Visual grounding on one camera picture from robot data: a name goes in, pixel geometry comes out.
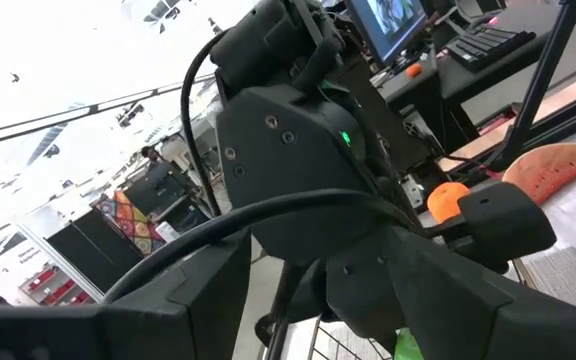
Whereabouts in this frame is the black desk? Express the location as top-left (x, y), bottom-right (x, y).
top-left (377, 0), bottom-right (576, 151)

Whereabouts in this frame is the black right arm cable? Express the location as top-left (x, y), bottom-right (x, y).
top-left (179, 29), bottom-right (229, 217)

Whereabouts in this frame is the watermelon slice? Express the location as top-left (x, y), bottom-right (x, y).
top-left (501, 143), bottom-right (576, 206)

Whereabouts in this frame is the orange fruit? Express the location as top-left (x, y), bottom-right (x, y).
top-left (426, 181), bottom-right (471, 224)

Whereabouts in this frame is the black keyboard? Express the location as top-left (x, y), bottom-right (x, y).
top-left (445, 22), bottom-right (538, 74)

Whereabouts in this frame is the black metal stand pole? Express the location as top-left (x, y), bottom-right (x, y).
top-left (497, 0), bottom-right (576, 171)

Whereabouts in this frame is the black cabinet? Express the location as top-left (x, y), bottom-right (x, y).
top-left (45, 207), bottom-right (144, 294)

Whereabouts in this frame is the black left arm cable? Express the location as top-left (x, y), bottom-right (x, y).
top-left (101, 188), bottom-right (422, 305)

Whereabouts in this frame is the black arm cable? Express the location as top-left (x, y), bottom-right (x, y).
top-left (101, 188), bottom-right (422, 305)
top-left (179, 29), bottom-right (229, 217)

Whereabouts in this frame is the colourful patterned cloth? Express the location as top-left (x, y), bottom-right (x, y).
top-left (95, 190), bottom-right (167, 256)

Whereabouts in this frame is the computer monitor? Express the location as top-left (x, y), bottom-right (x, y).
top-left (342, 0), bottom-right (429, 66)

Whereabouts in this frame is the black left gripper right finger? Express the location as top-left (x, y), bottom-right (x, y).
top-left (391, 227), bottom-right (576, 360)

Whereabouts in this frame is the green apple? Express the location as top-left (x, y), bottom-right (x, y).
top-left (393, 327), bottom-right (422, 360)

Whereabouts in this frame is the silver wire basket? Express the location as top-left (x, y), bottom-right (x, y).
top-left (262, 314), bottom-right (394, 360)

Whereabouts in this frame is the black aluminium table frame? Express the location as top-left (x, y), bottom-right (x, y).
top-left (447, 89), bottom-right (576, 176)

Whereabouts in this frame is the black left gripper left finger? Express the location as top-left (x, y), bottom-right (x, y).
top-left (0, 230), bottom-right (253, 360)

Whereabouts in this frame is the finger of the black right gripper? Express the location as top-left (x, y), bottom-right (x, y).
top-left (286, 258), bottom-right (332, 324)
top-left (325, 228), bottom-right (402, 342)

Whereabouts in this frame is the grey woven placemat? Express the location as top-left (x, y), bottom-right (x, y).
top-left (510, 245), bottom-right (576, 312)

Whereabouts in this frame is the shelf with red bins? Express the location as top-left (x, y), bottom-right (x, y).
top-left (17, 267), bottom-right (94, 307)

